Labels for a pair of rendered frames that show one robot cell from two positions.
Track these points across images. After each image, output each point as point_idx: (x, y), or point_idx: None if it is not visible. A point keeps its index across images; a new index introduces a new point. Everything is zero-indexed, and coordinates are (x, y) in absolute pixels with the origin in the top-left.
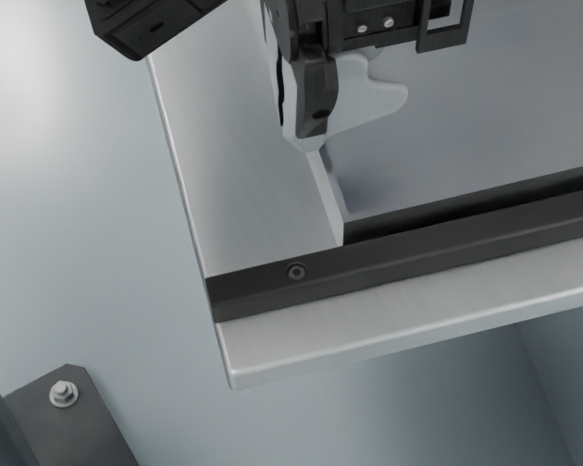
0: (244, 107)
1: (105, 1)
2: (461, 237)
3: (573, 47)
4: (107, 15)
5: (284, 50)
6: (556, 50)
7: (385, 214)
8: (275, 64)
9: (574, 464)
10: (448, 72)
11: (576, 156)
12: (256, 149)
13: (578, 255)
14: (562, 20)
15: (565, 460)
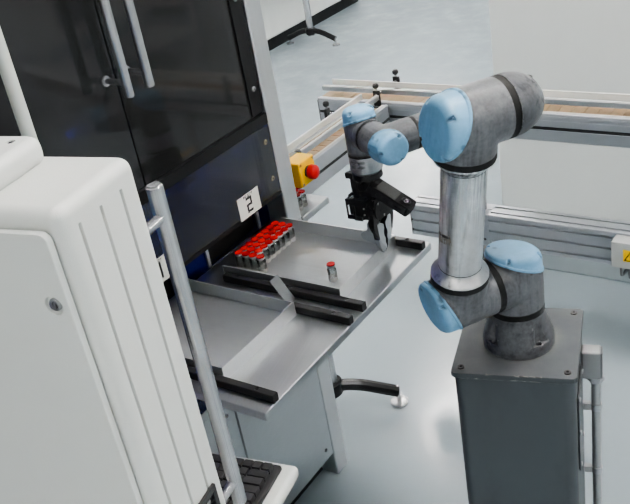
0: (383, 270)
1: (411, 199)
2: None
3: (318, 255)
4: (412, 200)
5: (389, 207)
6: (321, 256)
7: None
8: (383, 233)
9: (307, 499)
10: (343, 260)
11: (342, 243)
12: (389, 264)
13: None
14: (313, 259)
15: (308, 502)
